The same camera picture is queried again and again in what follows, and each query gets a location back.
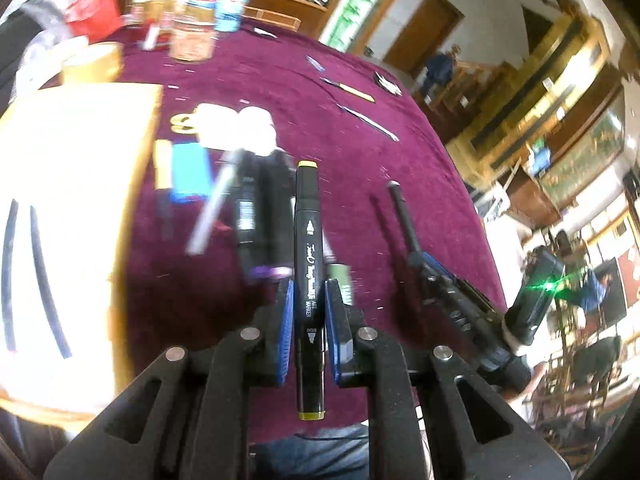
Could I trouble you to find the red-lidded jar with orange contents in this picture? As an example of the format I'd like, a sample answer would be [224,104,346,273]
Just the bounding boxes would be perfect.
[169,0,219,63]

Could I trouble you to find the black marker with yellow caps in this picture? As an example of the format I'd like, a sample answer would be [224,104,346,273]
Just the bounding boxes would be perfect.
[296,161,328,421]

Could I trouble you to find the blue-labelled clear plastic jar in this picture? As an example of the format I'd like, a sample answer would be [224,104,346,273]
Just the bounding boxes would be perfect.
[214,0,251,33]

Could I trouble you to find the tan packing tape roll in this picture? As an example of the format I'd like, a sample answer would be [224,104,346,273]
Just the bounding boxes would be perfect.
[61,42,124,86]

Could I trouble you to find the small gold scissors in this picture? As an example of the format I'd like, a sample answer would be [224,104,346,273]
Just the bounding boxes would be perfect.
[170,112,201,134]

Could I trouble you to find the long black pen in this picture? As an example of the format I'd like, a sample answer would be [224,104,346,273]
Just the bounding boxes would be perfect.
[29,205,73,359]

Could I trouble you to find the green capped marker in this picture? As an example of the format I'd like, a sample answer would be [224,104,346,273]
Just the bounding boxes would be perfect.
[322,232,355,307]

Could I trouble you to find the cream plastic case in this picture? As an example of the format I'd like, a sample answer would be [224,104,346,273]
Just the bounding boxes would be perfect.
[195,103,246,149]

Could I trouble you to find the brown wooden door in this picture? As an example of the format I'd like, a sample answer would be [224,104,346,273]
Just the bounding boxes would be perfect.
[384,0,466,77]

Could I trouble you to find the silver pen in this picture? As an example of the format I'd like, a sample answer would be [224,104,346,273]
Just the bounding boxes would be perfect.
[186,147,242,256]

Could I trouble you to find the thick black marker purple cap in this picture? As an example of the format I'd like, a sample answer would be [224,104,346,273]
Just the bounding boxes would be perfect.
[234,150,297,282]

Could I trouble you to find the wooden staircase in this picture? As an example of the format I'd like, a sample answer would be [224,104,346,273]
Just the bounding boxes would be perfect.
[444,10,627,187]

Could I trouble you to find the green bamboo print panel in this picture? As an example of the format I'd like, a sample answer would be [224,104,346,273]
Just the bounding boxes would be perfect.
[319,0,387,52]

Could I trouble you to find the yellow taped cardboard tray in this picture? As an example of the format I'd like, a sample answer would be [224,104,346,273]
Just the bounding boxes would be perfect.
[0,82,163,421]

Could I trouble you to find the red plastic basket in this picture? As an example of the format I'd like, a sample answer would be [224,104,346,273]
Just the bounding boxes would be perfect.
[65,0,124,43]

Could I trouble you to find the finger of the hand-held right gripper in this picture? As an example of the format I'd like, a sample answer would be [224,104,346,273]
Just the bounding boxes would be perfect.
[440,279,501,341]
[407,252,453,307]

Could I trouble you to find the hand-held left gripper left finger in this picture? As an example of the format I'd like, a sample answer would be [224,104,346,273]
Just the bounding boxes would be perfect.
[44,279,296,480]

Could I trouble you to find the yellow utility knife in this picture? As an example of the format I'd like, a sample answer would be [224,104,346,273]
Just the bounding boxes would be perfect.
[320,77,376,104]

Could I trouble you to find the gold and red packet box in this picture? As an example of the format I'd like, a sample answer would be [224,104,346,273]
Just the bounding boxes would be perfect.
[125,0,172,30]

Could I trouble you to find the yellow-handled knife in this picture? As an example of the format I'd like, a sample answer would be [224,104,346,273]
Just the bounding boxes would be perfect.
[154,139,174,242]

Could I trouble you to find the person's jeans leg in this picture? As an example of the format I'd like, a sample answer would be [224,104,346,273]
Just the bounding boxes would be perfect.
[254,424,372,480]

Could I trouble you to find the wooden cabinet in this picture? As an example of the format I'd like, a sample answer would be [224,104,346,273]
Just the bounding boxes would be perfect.
[244,0,332,37]

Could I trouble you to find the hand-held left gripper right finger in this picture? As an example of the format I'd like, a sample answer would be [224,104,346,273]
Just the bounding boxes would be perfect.
[324,279,571,480]

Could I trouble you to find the silver tweezers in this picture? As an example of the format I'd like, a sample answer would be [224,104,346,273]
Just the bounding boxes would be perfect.
[337,104,400,142]

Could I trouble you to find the white bottle with black cap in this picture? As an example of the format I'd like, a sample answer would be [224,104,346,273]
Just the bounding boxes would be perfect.
[240,106,279,157]

